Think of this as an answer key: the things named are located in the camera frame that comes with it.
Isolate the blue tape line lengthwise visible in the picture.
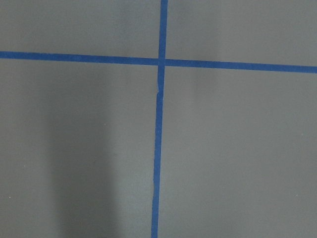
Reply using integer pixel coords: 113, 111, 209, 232
151, 0, 168, 238

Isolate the blue tape line crosswise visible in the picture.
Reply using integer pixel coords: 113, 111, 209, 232
0, 51, 317, 74

